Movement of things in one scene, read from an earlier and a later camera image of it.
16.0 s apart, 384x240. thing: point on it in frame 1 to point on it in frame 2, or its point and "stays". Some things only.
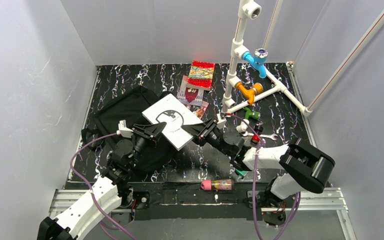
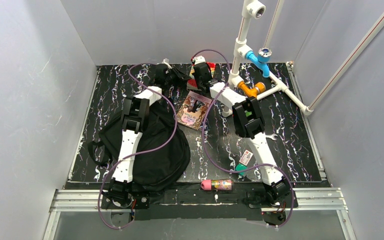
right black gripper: [206, 131] to [199, 68]
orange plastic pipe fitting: [257, 88] stays
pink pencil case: [215, 185] stays
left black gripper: [142, 133] to [177, 76]
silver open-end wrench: [272, 135] stays
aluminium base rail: [320, 200] stays
